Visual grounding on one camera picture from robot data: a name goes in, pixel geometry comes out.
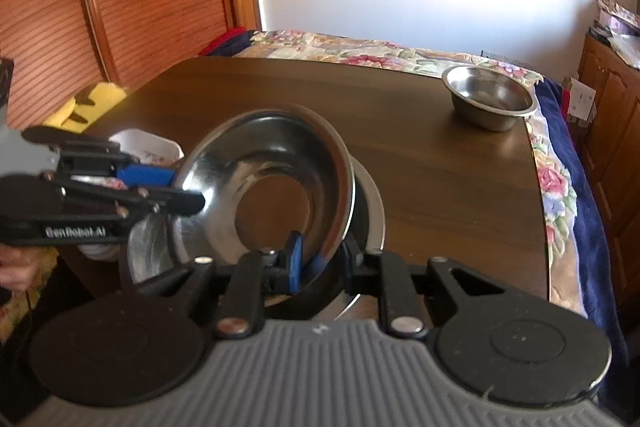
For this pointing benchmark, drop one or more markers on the person's left hand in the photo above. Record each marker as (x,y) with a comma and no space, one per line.
(17,269)

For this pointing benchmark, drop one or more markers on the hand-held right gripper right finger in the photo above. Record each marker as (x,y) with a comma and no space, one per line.
(352,262)

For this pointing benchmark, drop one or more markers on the navy cloth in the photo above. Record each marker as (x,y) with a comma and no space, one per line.
(237,47)

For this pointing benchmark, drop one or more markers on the deep steel bowl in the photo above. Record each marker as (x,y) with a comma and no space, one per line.
(492,97)

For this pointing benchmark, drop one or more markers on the yellow plush toy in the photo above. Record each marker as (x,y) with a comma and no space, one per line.
(85,107)

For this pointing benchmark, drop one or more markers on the white floral square plate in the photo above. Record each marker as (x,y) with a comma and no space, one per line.
(145,144)

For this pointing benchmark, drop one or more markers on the clear plastic bags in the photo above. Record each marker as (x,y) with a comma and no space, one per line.
(625,52)

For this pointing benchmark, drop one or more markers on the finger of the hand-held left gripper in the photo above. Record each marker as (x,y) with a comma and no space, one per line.
(170,201)
(145,176)

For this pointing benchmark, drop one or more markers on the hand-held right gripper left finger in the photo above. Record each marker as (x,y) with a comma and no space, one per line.
(296,259)

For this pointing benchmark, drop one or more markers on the navy blue blanket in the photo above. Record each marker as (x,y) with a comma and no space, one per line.
(590,217)

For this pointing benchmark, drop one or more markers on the wooden cabinet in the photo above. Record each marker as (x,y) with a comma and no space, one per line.
(615,147)

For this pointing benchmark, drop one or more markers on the stack of papers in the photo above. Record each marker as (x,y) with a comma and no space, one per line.
(617,14)

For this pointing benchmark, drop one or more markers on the white cardboard box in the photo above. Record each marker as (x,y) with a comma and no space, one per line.
(580,99)

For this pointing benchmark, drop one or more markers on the wide steel bowl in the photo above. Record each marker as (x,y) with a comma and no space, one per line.
(225,167)
(372,217)

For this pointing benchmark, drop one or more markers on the red cloth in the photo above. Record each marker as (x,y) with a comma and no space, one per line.
(222,42)

